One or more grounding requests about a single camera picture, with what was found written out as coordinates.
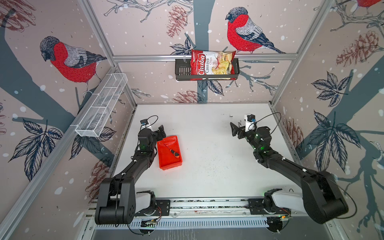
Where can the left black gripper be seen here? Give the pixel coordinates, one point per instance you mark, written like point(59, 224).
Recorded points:
point(159, 137)

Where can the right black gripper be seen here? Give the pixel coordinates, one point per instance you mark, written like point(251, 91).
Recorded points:
point(235, 129)

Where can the orange black screwdriver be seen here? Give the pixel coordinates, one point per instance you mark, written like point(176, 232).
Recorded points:
point(175, 154)

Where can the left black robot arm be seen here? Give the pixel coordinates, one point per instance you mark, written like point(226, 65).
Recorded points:
point(117, 195)

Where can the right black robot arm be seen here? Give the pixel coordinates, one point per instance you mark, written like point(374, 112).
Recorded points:
point(321, 197)

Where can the red plastic bin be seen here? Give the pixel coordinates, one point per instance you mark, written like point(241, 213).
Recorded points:
point(166, 159)

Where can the red cassava chips bag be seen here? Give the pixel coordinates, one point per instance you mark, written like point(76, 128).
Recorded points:
point(221, 62)

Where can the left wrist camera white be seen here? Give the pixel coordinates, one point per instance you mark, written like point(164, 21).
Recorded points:
point(145, 124)

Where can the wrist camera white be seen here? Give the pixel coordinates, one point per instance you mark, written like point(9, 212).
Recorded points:
point(145, 124)
point(250, 122)

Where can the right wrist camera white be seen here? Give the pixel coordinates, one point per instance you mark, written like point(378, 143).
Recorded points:
point(250, 122)

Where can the black wall basket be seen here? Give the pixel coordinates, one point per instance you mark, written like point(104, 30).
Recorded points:
point(185, 72)

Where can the white wire mesh shelf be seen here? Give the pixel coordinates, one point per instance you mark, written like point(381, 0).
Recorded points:
point(99, 112)

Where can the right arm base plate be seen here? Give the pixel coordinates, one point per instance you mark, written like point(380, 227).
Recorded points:
point(259, 206)

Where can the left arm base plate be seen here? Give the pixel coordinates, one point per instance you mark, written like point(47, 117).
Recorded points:
point(160, 208)

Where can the aluminium front rail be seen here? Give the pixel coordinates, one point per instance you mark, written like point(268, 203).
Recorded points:
point(209, 207)

